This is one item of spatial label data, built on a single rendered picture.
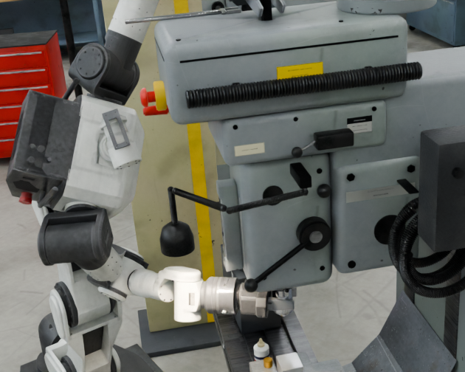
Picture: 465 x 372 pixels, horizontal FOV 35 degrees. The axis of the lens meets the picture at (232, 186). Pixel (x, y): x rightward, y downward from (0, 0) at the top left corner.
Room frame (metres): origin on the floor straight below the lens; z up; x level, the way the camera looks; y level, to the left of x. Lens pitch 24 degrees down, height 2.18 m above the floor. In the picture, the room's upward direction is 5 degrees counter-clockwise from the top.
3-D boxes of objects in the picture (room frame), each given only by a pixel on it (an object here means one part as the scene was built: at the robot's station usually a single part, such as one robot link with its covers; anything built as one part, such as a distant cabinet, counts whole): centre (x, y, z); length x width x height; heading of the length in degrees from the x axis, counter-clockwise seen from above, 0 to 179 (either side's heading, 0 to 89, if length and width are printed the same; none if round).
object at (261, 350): (1.58, -0.04, 0.99); 0.04 x 0.04 x 0.11
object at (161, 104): (1.43, 0.13, 1.76); 0.06 x 0.02 x 0.06; 8
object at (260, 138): (1.47, -0.14, 1.68); 0.34 x 0.24 x 0.10; 98
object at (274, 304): (1.44, -0.09, 1.23); 0.06 x 0.02 x 0.03; 78
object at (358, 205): (1.49, -0.29, 1.47); 0.24 x 0.19 x 0.26; 8
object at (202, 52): (1.47, -0.11, 1.81); 0.47 x 0.26 x 0.16; 98
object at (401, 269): (1.31, -0.39, 1.45); 0.18 x 0.16 x 0.21; 98
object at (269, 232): (1.47, -0.10, 1.47); 0.21 x 0.19 x 0.32; 8
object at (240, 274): (1.88, -0.03, 1.03); 0.22 x 0.12 x 0.20; 12
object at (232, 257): (1.45, 0.01, 1.45); 0.04 x 0.04 x 0.21; 8
